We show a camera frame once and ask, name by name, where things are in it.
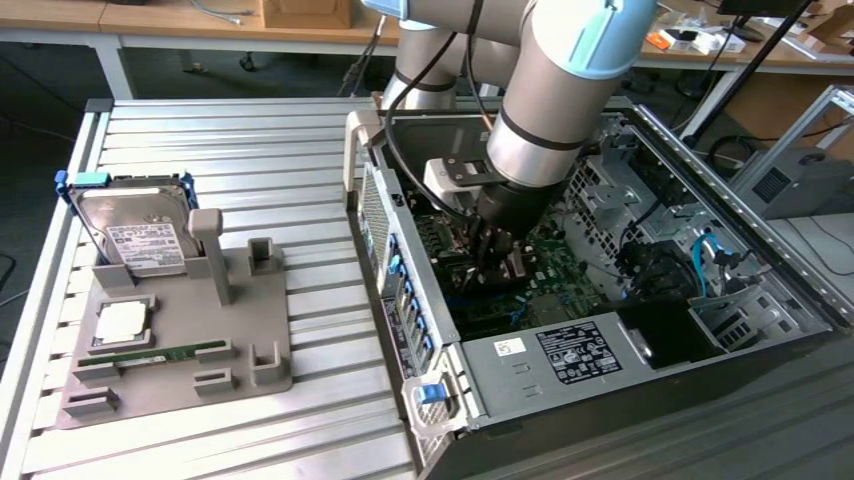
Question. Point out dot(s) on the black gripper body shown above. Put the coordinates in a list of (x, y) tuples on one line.
[(514, 207)]

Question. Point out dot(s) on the graphics card with black fan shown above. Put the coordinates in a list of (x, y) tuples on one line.
[(501, 287)]

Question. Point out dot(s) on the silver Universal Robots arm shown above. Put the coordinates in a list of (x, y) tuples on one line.
[(554, 100)]

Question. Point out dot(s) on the perforated metal drive cage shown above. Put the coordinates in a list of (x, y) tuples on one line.
[(601, 200)]

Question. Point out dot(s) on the short blue expansion slot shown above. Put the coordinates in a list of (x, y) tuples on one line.
[(515, 314)]

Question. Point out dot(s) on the square chipset heat sink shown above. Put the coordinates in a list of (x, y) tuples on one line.
[(553, 310)]

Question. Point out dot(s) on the open grey PC case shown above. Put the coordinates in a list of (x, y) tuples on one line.
[(374, 215)]

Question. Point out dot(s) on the grey power supply unit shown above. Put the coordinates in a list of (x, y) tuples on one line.
[(507, 380)]

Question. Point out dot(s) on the blue case latch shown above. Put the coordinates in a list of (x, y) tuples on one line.
[(430, 392)]

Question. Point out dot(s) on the metal disk bay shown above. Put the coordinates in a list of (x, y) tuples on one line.
[(748, 320)]

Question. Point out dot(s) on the orange and white box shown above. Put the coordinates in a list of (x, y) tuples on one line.
[(670, 39)]

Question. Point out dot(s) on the grey computer tower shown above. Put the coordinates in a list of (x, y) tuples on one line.
[(801, 185)]

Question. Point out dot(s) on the small white box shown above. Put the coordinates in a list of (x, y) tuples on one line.
[(721, 44)]

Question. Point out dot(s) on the black stand pole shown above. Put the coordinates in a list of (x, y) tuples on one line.
[(758, 57)]

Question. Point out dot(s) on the grey plastic parts rack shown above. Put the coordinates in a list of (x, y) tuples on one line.
[(181, 320)]

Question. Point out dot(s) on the black monitor stand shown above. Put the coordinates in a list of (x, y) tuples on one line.
[(741, 25)]

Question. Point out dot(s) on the tan cardboard box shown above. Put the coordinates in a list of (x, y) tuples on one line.
[(301, 12)]

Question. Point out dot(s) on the hard disk in blue carrier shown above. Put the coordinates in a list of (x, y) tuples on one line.
[(134, 240)]

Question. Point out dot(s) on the green RAM stick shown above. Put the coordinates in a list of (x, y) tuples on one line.
[(154, 355)]

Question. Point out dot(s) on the silver CPU chip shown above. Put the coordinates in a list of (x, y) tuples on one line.
[(122, 322)]

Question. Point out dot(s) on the brown cardboard piece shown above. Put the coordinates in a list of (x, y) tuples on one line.
[(834, 25)]

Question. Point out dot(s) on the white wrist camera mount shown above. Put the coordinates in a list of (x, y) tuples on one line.
[(454, 182)]

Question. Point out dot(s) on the wooden desk with grey frame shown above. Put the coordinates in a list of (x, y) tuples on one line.
[(54, 15), (797, 59)]

